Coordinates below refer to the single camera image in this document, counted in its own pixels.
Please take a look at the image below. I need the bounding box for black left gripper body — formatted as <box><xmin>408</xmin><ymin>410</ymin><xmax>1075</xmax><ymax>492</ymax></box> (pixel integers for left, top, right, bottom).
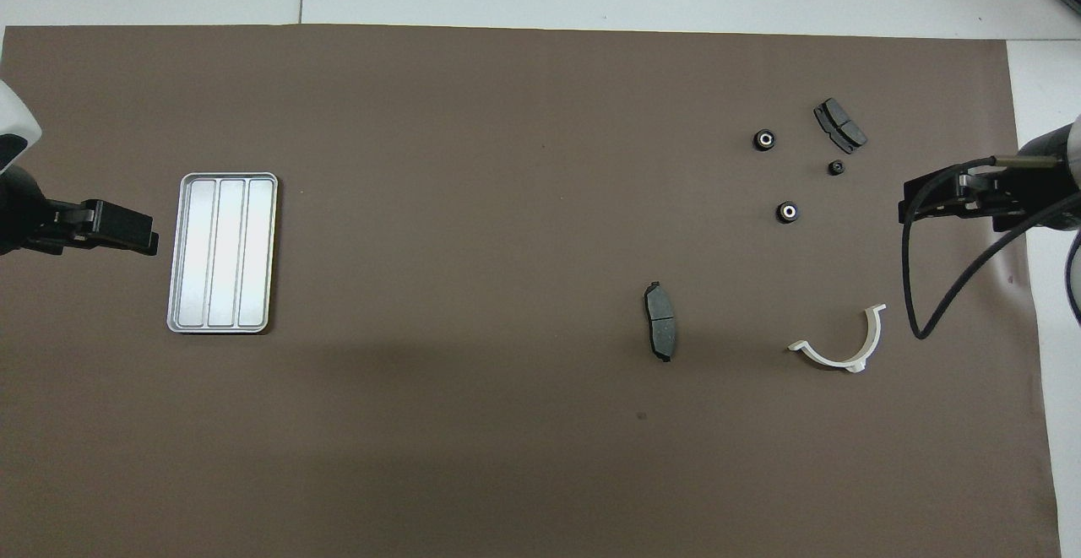
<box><xmin>24</xmin><ymin>222</ymin><xmax>160</xmax><ymax>256</ymax></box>

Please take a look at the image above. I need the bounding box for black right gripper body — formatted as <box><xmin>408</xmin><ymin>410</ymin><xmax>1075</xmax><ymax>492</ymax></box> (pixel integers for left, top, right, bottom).
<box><xmin>990</xmin><ymin>166</ymin><xmax>1041</xmax><ymax>232</ymax></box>

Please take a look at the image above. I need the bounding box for silver metal tray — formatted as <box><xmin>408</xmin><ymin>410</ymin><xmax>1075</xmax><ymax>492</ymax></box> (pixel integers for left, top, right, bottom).
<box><xmin>167</xmin><ymin>172</ymin><xmax>279</xmax><ymax>334</ymax></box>

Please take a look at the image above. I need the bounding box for dark grey brake pad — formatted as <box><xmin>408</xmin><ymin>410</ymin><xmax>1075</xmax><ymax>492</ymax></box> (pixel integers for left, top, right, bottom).
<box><xmin>813</xmin><ymin>98</ymin><xmax>868</xmax><ymax>154</ymax></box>
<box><xmin>644</xmin><ymin>281</ymin><xmax>679</xmax><ymax>363</ymax></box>

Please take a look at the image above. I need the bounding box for white curved plastic clip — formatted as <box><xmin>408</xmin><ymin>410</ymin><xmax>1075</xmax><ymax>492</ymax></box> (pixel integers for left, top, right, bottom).
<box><xmin>787</xmin><ymin>304</ymin><xmax>888</xmax><ymax>373</ymax></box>

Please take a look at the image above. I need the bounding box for brown table mat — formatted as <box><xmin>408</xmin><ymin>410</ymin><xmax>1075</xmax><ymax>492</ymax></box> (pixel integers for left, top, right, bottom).
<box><xmin>0</xmin><ymin>24</ymin><xmax>1062</xmax><ymax>558</ymax></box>

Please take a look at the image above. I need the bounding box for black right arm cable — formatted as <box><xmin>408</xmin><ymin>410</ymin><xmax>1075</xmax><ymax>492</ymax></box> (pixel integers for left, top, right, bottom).
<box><xmin>900</xmin><ymin>155</ymin><xmax>1081</xmax><ymax>340</ymax></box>

